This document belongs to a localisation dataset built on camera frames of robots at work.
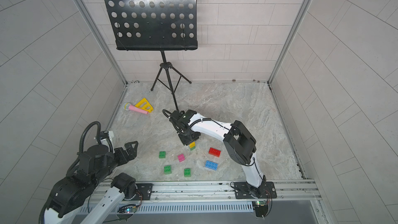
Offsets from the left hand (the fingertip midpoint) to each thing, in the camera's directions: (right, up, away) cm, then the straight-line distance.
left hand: (135, 144), depth 67 cm
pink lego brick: (+18, -12, +14) cm, 26 cm away
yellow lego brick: (+24, -4, +11) cm, 27 cm away
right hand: (+22, -6, +18) cm, 29 cm away
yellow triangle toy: (-10, +14, +35) cm, 39 cm away
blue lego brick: (+34, -15, +12) cm, 39 cm away
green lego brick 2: (+24, -8, +17) cm, 30 cm away
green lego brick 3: (+11, -17, +13) cm, 24 cm away
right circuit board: (+56, -27, +2) cm, 63 cm away
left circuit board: (-1, -28, -1) cm, 28 cm away
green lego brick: (+8, -10, +14) cm, 19 cm away
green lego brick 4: (+22, -16, +7) cm, 28 cm away
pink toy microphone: (-19, +14, +32) cm, 40 cm away
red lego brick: (+36, -9, +16) cm, 40 cm away
